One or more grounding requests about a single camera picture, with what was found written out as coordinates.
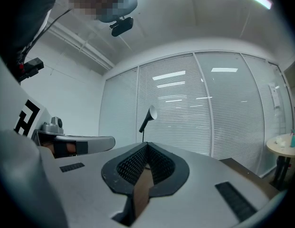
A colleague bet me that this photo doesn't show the thin black headset cable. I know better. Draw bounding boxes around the thin black headset cable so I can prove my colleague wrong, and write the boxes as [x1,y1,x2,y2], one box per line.
[21,8,73,57]

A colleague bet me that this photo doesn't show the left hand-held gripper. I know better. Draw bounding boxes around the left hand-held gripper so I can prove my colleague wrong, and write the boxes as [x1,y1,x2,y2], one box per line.
[13,88,115,154]

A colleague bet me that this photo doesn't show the person's head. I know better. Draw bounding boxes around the person's head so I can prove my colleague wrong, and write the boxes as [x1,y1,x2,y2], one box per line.
[61,0,138,23]

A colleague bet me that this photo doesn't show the white ceiling pipes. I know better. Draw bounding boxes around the white ceiling pipes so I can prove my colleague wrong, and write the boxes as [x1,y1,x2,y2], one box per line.
[46,19,114,71]

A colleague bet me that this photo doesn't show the left hand-held gripper camera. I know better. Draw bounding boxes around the left hand-held gripper camera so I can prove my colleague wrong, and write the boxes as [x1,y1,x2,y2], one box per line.
[41,116,65,135]

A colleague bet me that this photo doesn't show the black waist pack device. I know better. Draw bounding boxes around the black waist pack device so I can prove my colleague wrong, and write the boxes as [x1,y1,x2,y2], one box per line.
[18,57,45,80]

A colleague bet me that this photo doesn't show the black desk lamp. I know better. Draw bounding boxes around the black desk lamp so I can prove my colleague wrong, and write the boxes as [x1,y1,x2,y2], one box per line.
[138,104,158,143]

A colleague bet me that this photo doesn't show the black head-worn camera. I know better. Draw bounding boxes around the black head-worn camera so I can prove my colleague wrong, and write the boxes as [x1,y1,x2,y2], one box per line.
[109,17,134,37]

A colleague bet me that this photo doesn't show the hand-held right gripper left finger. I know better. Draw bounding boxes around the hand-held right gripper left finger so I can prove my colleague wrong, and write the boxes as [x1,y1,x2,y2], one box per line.
[46,142,148,228]

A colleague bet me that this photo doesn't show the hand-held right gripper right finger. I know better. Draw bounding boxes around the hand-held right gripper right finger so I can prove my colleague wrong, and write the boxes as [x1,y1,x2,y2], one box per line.
[135,142,271,228]

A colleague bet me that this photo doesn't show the person's black shirt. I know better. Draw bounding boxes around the person's black shirt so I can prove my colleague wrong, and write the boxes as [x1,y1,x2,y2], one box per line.
[0,0,67,66]

